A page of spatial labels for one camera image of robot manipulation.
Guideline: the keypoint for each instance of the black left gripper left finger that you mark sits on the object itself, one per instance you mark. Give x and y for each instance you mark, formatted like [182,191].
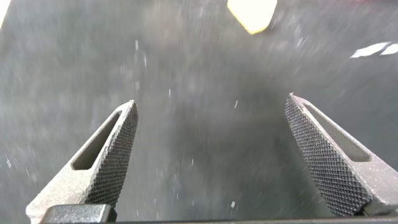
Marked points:
[77,183]

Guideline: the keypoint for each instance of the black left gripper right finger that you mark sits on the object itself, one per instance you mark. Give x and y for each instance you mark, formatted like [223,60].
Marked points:
[342,174]

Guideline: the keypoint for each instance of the white oval soap bar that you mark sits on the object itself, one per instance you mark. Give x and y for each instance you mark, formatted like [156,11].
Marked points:
[252,14]

